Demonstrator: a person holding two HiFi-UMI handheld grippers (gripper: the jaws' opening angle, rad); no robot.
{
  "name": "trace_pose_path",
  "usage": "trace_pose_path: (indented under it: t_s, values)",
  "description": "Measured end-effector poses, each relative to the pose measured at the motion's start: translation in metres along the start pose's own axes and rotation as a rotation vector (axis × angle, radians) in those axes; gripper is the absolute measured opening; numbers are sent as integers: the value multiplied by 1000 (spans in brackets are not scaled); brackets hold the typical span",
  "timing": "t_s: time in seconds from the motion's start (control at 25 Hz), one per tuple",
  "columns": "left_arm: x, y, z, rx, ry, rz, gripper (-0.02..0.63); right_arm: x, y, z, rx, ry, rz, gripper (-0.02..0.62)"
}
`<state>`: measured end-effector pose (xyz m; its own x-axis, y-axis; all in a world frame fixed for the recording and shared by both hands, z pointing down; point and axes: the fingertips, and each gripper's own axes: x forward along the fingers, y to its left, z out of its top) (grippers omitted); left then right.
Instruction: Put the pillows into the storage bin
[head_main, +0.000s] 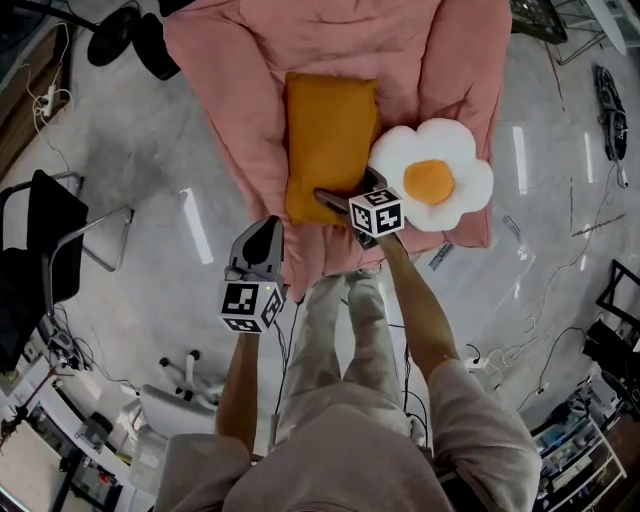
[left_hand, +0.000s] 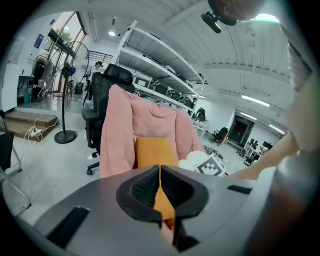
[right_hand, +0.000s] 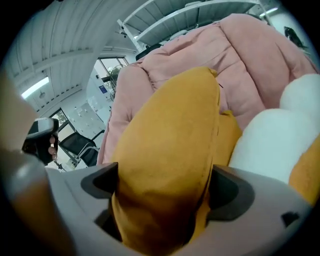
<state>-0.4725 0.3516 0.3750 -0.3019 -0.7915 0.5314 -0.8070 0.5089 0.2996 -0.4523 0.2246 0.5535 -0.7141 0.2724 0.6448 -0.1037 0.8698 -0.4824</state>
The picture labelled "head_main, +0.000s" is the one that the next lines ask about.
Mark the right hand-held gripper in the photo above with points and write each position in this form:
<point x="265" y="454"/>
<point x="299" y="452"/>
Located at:
<point x="380" y="215"/>

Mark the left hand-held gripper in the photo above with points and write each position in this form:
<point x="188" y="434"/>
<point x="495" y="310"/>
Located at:
<point x="240" y="302"/>

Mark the orange pillow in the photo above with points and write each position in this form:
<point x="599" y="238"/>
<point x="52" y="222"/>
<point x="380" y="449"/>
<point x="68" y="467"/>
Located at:
<point x="325" y="140"/>

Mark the white fried-egg shaped cushion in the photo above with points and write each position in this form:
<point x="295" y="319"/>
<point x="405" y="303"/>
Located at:
<point x="440" y="145"/>

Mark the clear plastic storage bin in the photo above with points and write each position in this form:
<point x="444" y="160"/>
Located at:
<point x="441" y="257"/>

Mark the person's left forearm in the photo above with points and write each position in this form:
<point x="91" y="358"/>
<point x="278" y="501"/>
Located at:
<point x="240" y="390"/>

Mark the person's right forearm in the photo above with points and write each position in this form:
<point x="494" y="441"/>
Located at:
<point x="420" y="310"/>

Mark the white metal shelf rack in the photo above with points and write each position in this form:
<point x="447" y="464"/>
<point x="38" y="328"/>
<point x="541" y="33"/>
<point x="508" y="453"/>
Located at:
<point x="607" y="450"/>

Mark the person's light trousers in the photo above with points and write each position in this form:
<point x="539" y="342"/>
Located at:
<point x="315" y="360"/>

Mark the white swivel chair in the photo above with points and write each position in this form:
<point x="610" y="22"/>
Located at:
<point x="170" y="397"/>

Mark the pink padded lounge chair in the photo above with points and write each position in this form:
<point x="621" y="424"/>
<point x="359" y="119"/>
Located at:
<point x="225" y="75"/>

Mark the white power strip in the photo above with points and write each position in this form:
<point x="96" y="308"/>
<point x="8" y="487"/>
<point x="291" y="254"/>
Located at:
<point x="623" y="177"/>
<point x="47" y="100"/>
<point x="480" y="364"/>

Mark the black cantilever chair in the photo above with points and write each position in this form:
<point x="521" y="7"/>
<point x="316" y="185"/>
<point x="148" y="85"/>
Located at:
<point x="30" y="225"/>

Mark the person's beige shirt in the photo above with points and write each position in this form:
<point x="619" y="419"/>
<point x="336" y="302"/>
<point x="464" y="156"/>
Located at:
<point x="350" y="460"/>

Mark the low dark metal table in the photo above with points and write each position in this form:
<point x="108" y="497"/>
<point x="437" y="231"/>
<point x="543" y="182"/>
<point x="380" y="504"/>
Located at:
<point x="540" y="20"/>

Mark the black standing fan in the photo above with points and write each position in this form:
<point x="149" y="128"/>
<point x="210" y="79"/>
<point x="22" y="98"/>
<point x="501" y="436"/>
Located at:
<point x="115" y="37"/>

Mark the wooden step platform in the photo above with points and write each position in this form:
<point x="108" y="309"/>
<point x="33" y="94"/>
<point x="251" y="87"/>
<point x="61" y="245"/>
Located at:
<point x="25" y="115"/>

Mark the black-legged table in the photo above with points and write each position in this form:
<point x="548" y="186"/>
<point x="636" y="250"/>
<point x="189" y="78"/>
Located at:
<point x="607" y="300"/>

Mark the white table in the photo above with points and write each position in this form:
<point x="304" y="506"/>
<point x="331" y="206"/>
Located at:
<point x="607" y="20"/>

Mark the white workbench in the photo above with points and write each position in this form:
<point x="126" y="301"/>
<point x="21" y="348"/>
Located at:
<point x="30" y="465"/>

